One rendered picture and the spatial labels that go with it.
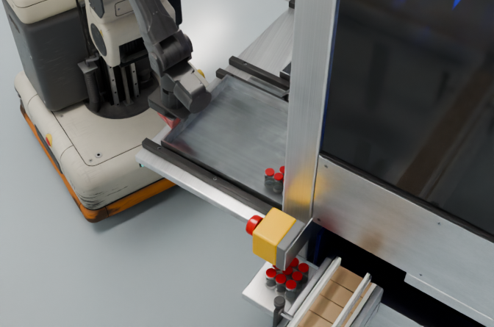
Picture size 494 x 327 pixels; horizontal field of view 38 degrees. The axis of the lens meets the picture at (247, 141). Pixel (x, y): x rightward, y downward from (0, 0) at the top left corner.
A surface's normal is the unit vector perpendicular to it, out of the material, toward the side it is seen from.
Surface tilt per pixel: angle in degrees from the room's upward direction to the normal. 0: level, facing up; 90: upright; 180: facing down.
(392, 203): 90
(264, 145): 0
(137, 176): 90
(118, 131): 0
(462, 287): 90
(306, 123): 90
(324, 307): 0
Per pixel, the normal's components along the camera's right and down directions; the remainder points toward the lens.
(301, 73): -0.57, 0.62
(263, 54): 0.00, -0.66
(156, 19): 0.49, 0.22
